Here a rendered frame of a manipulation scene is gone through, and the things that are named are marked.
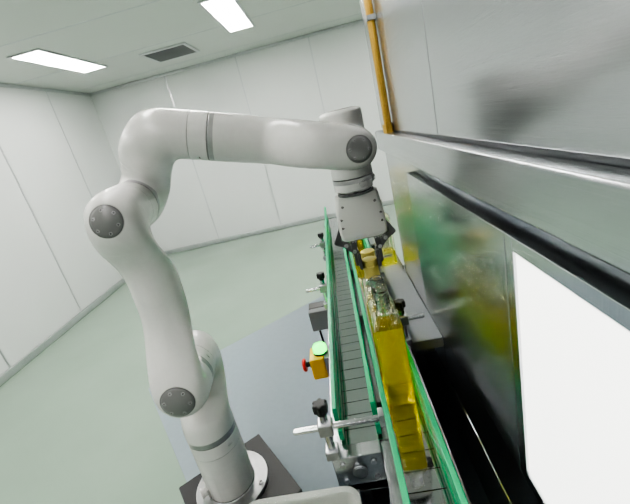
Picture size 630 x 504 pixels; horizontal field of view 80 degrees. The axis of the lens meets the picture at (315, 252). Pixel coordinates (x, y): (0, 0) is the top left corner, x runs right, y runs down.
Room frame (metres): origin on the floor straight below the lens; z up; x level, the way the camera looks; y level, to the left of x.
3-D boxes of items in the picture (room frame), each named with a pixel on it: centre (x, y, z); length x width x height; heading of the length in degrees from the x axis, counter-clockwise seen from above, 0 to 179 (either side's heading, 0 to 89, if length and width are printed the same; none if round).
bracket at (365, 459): (0.54, 0.02, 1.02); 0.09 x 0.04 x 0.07; 85
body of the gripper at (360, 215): (0.77, -0.11, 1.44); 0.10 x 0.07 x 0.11; 85
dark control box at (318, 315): (1.26, 0.04, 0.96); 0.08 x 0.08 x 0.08; 85
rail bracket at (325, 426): (0.54, 0.03, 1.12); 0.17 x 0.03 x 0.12; 85
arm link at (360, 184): (0.77, -0.11, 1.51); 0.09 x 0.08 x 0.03; 85
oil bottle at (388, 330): (0.65, -0.10, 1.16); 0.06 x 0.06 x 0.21; 84
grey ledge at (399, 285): (1.30, -0.27, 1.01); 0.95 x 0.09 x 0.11; 175
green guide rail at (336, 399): (1.44, -0.05, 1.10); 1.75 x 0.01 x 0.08; 175
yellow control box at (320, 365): (0.98, 0.06, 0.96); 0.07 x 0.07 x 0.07; 85
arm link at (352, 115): (0.77, -0.11, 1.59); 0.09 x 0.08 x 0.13; 2
